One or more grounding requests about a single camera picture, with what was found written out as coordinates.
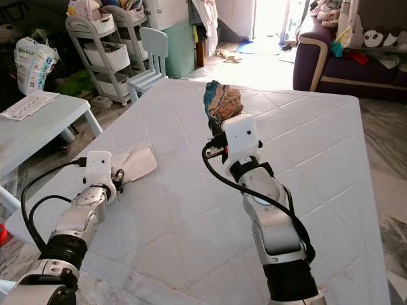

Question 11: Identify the panda print pillow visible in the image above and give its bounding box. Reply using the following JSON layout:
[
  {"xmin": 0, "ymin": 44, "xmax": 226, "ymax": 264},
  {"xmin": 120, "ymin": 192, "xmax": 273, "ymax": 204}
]
[{"xmin": 362, "ymin": 28, "xmax": 407, "ymax": 49}]

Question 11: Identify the grey storage trolley rack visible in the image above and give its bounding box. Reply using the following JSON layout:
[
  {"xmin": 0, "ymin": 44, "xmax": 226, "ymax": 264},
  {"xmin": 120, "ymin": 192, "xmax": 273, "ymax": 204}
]
[{"xmin": 65, "ymin": 5, "xmax": 148, "ymax": 106}]

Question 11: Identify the blue brown wrapper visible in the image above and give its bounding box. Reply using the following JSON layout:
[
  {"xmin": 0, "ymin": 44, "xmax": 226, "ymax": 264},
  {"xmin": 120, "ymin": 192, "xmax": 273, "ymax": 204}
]
[{"xmin": 203, "ymin": 81, "xmax": 243, "ymax": 128}]

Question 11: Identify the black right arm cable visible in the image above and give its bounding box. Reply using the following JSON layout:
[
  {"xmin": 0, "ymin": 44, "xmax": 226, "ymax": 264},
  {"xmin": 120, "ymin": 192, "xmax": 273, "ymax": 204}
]
[{"xmin": 202, "ymin": 143, "xmax": 316, "ymax": 262}]

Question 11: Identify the teal cloth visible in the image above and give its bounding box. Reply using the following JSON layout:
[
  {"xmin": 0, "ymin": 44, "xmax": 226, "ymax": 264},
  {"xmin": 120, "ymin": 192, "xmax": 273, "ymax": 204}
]
[{"xmin": 330, "ymin": 38, "xmax": 351, "ymax": 58}]

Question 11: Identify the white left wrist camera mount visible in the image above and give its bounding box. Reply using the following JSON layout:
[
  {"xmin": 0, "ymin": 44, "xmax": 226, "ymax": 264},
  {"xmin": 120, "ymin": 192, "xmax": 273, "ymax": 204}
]
[{"xmin": 85, "ymin": 151, "xmax": 116, "ymax": 189}]

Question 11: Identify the purple sofa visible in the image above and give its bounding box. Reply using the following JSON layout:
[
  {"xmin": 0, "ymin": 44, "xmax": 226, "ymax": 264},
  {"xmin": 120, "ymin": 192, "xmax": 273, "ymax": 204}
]
[{"xmin": 293, "ymin": 14, "xmax": 407, "ymax": 102}]

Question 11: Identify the printed paper sheet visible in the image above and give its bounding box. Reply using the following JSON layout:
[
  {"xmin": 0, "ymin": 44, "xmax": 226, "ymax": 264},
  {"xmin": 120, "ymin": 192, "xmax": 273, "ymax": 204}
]
[{"xmin": 1, "ymin": 92, "xmax": 60, "ymax": 121}]

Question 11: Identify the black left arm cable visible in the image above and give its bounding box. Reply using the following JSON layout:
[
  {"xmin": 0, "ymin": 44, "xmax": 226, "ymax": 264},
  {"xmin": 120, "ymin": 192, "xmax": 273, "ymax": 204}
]
[{"xmin": 20, "ymin": 159, "xmax": 88, "ymax": 255}]

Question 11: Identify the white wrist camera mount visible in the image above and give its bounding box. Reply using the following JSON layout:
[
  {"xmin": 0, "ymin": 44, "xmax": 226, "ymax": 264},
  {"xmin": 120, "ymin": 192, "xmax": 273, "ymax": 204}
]
[
  {"xmin": 223, "ymin": 114, "xmax": 259, "ymax": 163},
  {"xmin": 85, "ymin": 151, "xmax": 116, "ymax": 189}
]

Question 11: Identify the white tissue paper piece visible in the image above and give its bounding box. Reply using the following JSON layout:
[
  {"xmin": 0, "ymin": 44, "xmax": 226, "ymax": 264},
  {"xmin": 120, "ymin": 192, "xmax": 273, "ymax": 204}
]
[{"xmin": 120, "ymin": 142, "xmax": 159, "ymax": 183}]

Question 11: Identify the large white plastic table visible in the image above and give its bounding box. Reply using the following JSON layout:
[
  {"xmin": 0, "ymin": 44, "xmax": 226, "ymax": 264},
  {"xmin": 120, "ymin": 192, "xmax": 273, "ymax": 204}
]
[{"xmin": 5, "ymin": 79, "xmax": 392, "ymax": 305}]

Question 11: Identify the small white plastic table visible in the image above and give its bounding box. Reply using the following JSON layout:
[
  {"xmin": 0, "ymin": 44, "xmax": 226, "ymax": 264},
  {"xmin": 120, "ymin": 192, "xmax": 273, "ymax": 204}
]
[{"xmin": 0, "ymin": 92, "xmax": 104, "ymax": 214}]

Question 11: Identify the green bag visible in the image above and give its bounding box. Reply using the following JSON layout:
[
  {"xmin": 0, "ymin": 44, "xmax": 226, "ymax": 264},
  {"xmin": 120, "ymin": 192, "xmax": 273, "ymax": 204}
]
[{"xmin": 60, "ymin": 70, "xmax": 93, "ymax": 97}]

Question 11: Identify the red cloth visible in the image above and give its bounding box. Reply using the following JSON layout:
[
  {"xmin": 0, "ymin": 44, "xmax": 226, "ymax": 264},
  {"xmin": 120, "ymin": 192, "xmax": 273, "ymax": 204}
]
[{"xmin": 348, "ymin": 50, "xmax": 371, "ymax": 65}]

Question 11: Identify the pale slatted child chair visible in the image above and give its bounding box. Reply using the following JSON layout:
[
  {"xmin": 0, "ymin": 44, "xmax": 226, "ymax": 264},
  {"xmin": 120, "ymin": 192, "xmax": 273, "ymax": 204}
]
[{"xmin": 127, "ymin": 27, "xmax": 170, "ymax": 102}]

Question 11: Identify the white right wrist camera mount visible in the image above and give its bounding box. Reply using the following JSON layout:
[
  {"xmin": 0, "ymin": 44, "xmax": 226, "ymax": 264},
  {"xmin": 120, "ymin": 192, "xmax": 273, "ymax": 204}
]
[{"xmin": 223, "ymin": 114, "xmax": 259, "ymax": 163}]

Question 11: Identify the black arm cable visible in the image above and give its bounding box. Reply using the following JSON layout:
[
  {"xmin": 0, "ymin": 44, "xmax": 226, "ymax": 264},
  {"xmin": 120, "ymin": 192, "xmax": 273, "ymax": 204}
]
[
  {"xmin": 202, "ymin": 143, "xmax": 316, "ymax": 262},
  {"xmin": 20, "ymin": 159, "xmax": 88, "ymax": 255}
]

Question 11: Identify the white blue diaper pack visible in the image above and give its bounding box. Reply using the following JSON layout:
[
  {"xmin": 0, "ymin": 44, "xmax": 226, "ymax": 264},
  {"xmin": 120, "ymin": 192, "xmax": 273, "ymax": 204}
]
[{"xmin": 15, "ymin": 37, "xmax": 60, "ymax": 96}]

